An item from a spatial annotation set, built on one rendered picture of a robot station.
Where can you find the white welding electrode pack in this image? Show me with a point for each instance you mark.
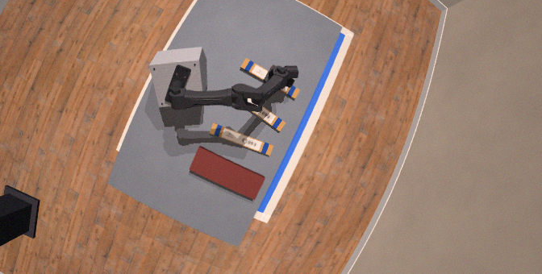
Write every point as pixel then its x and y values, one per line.
pixel 270 118

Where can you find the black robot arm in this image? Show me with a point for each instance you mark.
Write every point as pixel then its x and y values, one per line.
pixel 180 98

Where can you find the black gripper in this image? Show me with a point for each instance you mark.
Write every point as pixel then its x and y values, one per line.
pixel 268 75

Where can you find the white electrode pack with blue and orange bands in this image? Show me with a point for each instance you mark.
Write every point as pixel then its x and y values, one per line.
pixel 241 139

